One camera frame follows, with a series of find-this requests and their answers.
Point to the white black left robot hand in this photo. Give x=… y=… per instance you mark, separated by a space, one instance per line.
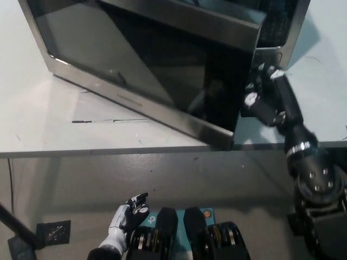
x=130 y=216

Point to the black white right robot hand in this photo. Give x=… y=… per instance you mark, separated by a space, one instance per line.
x=284 y=103

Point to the steel glass microwave door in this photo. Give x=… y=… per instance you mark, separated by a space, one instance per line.
x=135 y=67

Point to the black square floor marker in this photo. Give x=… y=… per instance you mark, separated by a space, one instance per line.
x=54 y=232
x=20 y=250

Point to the black stand leg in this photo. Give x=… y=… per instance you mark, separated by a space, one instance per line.
x=19 y=227

